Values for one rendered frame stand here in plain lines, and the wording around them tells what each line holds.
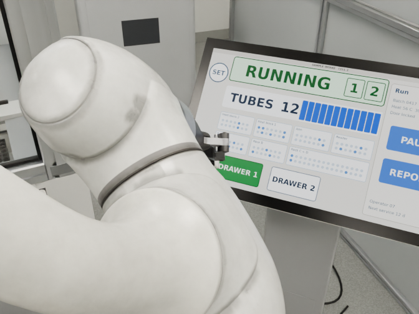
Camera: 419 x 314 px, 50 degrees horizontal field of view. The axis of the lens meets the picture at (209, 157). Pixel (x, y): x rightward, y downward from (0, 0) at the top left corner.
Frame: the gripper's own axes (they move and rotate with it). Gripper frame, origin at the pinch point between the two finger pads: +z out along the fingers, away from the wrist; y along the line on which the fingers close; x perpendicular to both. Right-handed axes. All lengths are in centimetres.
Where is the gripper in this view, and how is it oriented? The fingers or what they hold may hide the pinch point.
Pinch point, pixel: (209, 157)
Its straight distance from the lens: 72.5
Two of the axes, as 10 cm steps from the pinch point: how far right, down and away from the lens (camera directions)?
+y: -9.6, 0.3, 2.7
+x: -0.1, 9.9, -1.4
